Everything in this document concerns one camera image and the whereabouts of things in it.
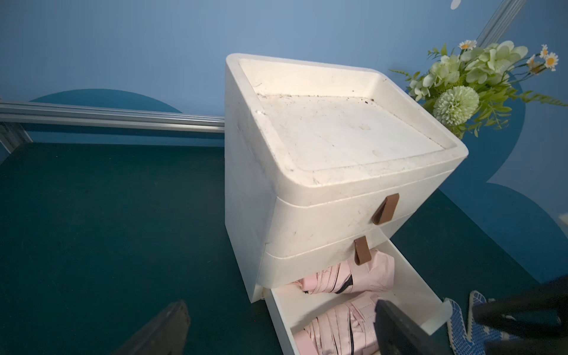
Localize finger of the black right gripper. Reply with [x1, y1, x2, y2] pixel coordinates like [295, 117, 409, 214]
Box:
[485, 338, 567, 355]
[472, 275, 567, 339]

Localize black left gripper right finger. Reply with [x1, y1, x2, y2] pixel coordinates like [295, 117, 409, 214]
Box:
[374, 300, 451, 355]

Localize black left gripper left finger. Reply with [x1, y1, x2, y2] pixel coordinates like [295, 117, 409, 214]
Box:
[112, 300, 191, 355]

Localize white bottom drawer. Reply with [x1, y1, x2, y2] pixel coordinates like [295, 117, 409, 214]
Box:
[263, 241, 453, 354]

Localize white three drawer cabinet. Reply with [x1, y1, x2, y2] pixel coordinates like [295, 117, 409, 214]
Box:
[223, 52, 470, 304]

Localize blue dotted work glove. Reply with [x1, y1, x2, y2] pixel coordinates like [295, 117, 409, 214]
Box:
[444, 291, 519, 355]

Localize white and green flowers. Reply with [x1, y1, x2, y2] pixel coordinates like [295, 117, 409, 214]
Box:
[401, 40, 566, 139]

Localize aluminium frame back rail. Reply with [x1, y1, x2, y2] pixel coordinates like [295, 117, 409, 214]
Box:
[1, 101, 224, 147]

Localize aluminium frame right post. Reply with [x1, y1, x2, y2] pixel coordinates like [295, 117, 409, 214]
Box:
[476, 0, 527, 47]

